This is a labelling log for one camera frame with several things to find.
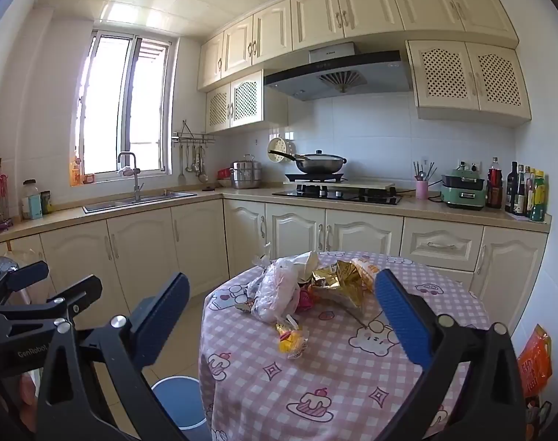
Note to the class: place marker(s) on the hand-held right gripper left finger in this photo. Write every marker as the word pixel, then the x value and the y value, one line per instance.
pixel 164 317

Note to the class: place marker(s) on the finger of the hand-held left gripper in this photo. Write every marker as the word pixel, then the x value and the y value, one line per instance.
pixel 26 275
pixel 83 289

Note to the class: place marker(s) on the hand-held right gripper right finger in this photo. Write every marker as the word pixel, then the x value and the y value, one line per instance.
pixel 403 321

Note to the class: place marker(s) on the orange clear snack wrapper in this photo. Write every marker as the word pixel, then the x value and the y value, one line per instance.
pixel 366 272

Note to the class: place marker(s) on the gold foil wrapper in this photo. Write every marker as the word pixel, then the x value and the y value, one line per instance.
pixel 338 285

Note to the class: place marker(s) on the blue plastic bin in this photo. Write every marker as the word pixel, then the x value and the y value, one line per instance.
pixel 178 399

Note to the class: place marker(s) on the pink candy wrapper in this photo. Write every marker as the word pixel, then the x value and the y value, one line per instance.
pixel 305 301

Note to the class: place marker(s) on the trash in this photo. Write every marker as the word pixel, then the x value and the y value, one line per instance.
pixel 272 294

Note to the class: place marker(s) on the white paper cup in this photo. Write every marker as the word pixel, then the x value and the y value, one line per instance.
pixel 306 262

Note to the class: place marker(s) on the yellow snack wrapper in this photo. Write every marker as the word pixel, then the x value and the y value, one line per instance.
pixel 290 337

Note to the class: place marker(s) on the person's left hand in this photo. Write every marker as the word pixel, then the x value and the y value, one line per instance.
pixel 26 397

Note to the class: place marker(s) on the clear hanging plastic bag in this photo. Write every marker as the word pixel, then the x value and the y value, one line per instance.
pixel 24 255

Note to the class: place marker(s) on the cream lower kitchen cabinets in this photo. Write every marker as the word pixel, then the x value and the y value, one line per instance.
pixel 145 248

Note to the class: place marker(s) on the cream kitchen cabinets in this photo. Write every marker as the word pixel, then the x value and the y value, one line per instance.
pixel 352 9
pixel 145 248

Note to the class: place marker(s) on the pink checked tablecloth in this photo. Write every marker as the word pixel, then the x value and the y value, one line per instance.
pixel 352 376

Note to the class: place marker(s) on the clear jar blue label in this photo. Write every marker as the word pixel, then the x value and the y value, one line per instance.
pixel 31 200

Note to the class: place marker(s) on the steel kitchen sink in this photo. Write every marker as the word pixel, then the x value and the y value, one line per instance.
pixel 139 203

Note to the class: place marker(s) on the metal sink faucet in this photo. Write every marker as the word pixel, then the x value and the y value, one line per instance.
pixel 132 179

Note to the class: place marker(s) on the pink utensil cup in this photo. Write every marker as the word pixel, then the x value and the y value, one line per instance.
pixel 421 189

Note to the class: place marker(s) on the orange printed plastic bag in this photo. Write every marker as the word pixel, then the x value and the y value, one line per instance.
pixel 534 363

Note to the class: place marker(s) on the black gas stove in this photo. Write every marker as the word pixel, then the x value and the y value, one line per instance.
pixel 338 195

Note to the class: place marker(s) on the hanging metal spatula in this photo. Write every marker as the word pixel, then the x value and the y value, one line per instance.
pixel 181 172

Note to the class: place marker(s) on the green electric cooker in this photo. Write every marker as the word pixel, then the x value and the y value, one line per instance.
pixel 463 188

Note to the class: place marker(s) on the white bowl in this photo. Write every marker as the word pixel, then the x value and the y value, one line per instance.
pixel 225 183

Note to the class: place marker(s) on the hanging metal ladle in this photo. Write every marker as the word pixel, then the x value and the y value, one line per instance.
pixel 202 173

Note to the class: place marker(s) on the red bowl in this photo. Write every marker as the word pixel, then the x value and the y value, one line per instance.
pixel 224 173

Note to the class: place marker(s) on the hanging metal spoon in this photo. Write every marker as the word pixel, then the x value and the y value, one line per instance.
pixel 192 161

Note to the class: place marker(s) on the row of condiment bottles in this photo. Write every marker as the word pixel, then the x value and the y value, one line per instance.
pixel 494 186

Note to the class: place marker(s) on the steel steamer pot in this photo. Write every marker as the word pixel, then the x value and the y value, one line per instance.
pixel 246 172

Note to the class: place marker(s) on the black wok with lid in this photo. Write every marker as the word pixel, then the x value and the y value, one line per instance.
pixel 318 161

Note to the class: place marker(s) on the kitchen window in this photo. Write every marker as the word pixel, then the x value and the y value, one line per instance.
pixel 122 105

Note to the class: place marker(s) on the cream round colander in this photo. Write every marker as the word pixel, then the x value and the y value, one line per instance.
pixel 279 149

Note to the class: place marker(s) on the small cream lattice cabinet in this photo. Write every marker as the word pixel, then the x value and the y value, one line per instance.
pixel 235 101

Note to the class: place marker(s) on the large cream lattice cabinet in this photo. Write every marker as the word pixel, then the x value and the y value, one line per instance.
pixel 472 78

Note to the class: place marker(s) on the grey range hood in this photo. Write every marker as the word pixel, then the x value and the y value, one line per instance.
pixel 338 76

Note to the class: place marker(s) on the cream upper kitchen cabinets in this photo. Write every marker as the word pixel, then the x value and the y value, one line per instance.
pixel 352 9

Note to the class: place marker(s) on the white wall socket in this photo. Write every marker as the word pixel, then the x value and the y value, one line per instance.
pixel 474 164

